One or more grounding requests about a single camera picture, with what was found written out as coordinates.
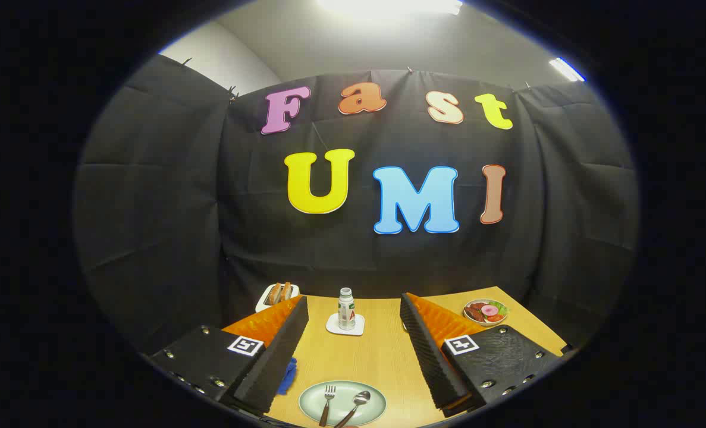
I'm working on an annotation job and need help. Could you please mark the small ceiling light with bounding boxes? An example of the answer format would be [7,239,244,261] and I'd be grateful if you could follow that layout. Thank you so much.
[548,57,586,83]

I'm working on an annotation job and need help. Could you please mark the plate of salad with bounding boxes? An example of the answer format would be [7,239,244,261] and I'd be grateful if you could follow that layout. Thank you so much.
[463,299,509,327]

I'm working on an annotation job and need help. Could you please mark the blue folded towel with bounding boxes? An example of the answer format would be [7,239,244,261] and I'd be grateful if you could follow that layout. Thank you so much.
[277,357,298,396]

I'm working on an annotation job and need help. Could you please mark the large ceiling light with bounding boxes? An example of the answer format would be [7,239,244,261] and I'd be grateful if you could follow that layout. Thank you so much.
[317,0,464,17]

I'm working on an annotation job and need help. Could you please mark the white drink bottle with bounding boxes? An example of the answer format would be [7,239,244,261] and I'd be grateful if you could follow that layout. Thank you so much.
[338,288,356,331]

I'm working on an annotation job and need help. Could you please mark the white toaster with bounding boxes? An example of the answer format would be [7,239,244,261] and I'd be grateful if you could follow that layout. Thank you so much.
[255,283,300,313]

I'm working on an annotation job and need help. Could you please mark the wooden-handled metal fork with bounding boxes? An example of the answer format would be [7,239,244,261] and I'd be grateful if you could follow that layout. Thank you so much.
[319,385,337,427]

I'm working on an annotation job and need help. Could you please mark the pale green plate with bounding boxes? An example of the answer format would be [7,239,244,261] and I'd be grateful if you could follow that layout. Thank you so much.
[299,381,387,427]

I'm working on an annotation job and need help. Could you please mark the wooden-handled metal spoon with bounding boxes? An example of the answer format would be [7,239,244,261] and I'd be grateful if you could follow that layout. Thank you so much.
[335,391,371,428]

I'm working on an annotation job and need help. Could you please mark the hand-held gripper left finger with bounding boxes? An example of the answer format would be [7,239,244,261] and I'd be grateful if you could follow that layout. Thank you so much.
[149,295,309,416]

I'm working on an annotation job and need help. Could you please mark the white square coaster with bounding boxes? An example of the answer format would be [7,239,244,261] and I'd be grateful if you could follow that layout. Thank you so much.
[326,313,366,336]

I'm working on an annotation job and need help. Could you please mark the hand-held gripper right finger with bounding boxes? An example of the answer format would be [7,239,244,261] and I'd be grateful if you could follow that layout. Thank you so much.
[400,292,563,418]

